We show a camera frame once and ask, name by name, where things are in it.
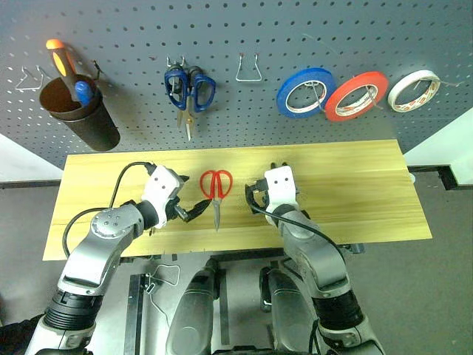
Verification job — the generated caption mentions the orange black screwdriver handle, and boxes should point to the orange black screwdriver handle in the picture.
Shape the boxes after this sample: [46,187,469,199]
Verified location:
[45,38,79,81]

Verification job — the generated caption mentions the bent thin wire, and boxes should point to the bent thin wire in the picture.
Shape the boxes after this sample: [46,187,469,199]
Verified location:
[145,263,182,328]

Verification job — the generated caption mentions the black cup holder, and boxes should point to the black cup holder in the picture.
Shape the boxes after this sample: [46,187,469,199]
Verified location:
[38,73,121,152]

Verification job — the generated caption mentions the red tape roll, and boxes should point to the red tape roll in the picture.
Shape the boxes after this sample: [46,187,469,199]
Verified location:
[324,70,390,124]

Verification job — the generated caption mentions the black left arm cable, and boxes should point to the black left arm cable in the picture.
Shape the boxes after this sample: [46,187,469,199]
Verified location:
[62,161,157,259]

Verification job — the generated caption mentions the grey perforated pegboard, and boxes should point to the grey perforated pegboard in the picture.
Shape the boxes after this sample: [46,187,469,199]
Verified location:
[0,0,473,169]

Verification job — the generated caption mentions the blue tape roll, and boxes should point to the blue tape roll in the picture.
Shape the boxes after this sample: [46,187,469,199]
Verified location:
[276,67,333,120]

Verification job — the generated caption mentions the red handled scissors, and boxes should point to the red handled scissors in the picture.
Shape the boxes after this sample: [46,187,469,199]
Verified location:
[200,169,234,233]

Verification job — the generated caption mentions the thin wire tape hook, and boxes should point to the thin wire tape hook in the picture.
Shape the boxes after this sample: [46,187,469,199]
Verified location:
[415,76,469,89]
[355,84,385,111]
[303,80,326,112]

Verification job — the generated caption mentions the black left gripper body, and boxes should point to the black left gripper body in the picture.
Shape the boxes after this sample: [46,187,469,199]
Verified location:
[165,197,189,223]

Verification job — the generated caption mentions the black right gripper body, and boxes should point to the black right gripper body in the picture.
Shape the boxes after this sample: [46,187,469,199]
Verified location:
[244,177,272,217]

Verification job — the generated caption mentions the white tape roll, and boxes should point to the white tape roll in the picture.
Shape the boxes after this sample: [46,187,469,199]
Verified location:
[387,69,442,113]

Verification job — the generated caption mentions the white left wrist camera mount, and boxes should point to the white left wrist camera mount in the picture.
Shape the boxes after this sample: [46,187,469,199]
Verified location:
[141,165,183,229]

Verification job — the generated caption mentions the dark rounded robot leg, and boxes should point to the dark rounded robot leg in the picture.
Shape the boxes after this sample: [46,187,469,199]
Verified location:
[165,257,220,355]
[259,266,316,355]

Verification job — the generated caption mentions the blue screwdriver handle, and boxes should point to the blue screwdriver handle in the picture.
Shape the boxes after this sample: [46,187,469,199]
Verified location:
[74,81,95,109]

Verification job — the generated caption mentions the bare silver wire hook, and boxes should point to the bare silver wire hook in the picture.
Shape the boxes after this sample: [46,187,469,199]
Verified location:
[15,65,53,91]

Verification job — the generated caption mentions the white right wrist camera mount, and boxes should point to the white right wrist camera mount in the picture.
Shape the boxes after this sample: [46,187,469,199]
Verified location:
[263,166,299,216]

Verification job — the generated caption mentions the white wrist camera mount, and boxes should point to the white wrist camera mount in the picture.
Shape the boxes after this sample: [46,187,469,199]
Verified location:
[263,166,299,216]
[141,165,183,229]

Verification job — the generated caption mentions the white side panel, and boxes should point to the white side panel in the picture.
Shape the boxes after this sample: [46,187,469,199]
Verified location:
[0,132,64,183]
[403,106,473,186]

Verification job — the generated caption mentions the blue handled scissors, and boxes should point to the blue handled scissors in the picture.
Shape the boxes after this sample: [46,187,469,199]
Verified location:
[163,64,217,142]

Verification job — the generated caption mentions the silver wire pliers hook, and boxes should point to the silver wire pliers hook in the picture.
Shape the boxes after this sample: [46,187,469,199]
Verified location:
[235,52,263,83]

